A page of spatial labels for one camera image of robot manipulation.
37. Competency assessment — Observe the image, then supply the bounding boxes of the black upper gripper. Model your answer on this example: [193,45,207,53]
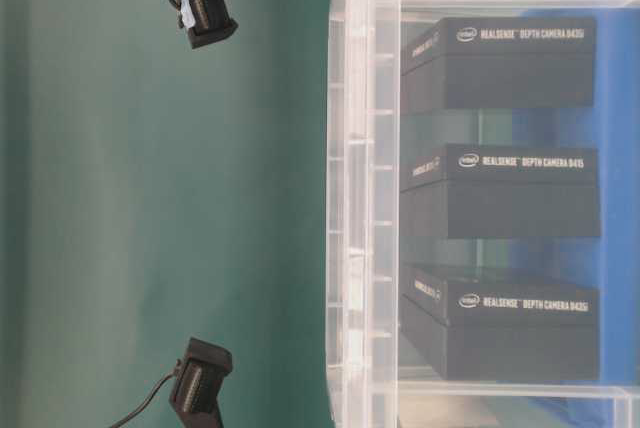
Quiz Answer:
[178,0,237,49]

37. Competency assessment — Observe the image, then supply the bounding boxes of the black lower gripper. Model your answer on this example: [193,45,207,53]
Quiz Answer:
[169,337,233,428]

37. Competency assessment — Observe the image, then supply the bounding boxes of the top black RealSense box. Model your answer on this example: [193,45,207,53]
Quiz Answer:
[401,16,597,115]

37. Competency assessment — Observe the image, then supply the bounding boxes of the black realsense box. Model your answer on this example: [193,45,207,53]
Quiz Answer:
[399,143,601,239]
[398,263,600,383]
[401,16,597,115]

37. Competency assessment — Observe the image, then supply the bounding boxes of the bottom black RealSense box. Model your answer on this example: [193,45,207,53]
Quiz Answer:
[398,263,600,383]

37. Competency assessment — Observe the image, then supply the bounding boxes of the clear plastic storage box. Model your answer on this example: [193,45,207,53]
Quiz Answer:
[326,0,639,427]

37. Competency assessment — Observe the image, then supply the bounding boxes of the middle black RealSense box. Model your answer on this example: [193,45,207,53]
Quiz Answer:
[399,143,601,239]

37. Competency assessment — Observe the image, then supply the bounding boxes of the black lower gripper cable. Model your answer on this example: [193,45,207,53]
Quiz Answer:
[107,358,182,428]

